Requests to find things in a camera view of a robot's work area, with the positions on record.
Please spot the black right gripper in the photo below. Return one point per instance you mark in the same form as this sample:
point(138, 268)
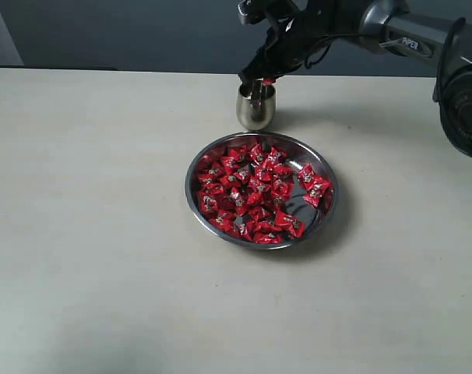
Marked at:
point(293, 36)

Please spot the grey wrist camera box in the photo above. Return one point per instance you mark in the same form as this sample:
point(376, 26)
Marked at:
point(249, 13)

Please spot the stainless steel cup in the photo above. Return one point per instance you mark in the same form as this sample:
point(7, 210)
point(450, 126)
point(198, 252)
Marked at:
point(255, 119)

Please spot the round stainless steel plate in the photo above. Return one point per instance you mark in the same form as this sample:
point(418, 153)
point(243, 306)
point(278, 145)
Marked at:
point(300, 153)

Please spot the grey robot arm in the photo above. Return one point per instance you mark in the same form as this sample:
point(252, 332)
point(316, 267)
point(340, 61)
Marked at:
point(390, 26)

